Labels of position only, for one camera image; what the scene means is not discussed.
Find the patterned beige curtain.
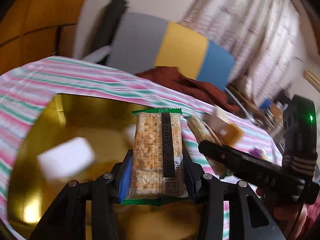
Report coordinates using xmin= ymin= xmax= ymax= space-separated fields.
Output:
xmin=180 ymin=0 xmax=308 ymax=105

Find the round gold tray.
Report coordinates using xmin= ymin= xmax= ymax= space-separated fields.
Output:
xmin=7 ymin=94 xmax=227 ymax=240

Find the green-edged cracker packet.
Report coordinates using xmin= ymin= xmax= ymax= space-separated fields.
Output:
xmin=121 ymin=107 xmax=190 ymax=206

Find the striped pink green tablecloth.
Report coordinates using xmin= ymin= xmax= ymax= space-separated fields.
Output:
xmin=0 ymin=56 xmax=285 ymax=240

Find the dark red jacket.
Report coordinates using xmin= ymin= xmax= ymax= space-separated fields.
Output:
xmin=136 ymin=66 xmax=241 ymax=113

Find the brown striped snack packet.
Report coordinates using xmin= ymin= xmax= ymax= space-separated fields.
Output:
xmin=187 ymin=116 xmax=234 ymax=179

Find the grey yellow blue chair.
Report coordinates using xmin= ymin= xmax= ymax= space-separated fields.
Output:
xmin=81 ymin=0 xmax=237 ymax=93

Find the tan biscuit piece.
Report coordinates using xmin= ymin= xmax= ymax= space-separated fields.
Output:
xmin=223 ymin=122 xmax=244 ymax=147

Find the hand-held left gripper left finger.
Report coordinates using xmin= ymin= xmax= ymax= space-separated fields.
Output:
xmin=30 ymin=150 xmax=135 ymax=240

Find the person's right hand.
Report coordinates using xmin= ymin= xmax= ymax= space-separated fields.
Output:
xmin=255 ymin=187 xmax=307 ymax=232

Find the wooden wardrobe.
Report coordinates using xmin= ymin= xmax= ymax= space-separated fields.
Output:
xmin=0 ymin=0 xmax=93 ymax=76

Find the wall air conditioner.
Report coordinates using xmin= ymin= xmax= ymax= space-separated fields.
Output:
xmin=303 ymin=70 xmax=320 ymax=88

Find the white rectangular block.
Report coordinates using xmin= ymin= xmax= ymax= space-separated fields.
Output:
xmin=37 ymin=137 xmax=96 ymax=181

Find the purple packet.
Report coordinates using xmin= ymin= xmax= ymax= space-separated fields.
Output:
xmin=251 ymin=147 xmax=270 ymax=159

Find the cream box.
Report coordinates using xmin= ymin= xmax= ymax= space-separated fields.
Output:
xmin=204 ymin=106 xmax=232 ymax=136

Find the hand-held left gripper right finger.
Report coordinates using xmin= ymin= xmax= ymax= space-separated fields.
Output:
xmin=181 ymin=147 xmax=287 ymax=240

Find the blue round container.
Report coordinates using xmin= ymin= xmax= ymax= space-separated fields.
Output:
xmin=260 ymin=98 xmax=273 ymax=110

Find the wooden desk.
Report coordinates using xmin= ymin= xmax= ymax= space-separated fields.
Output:
xmin=229 ymin=85 xmax=284 ymax=131

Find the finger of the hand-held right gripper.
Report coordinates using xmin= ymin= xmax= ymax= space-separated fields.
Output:
xmin=199 ymin=140 xmax=284 ymax=174

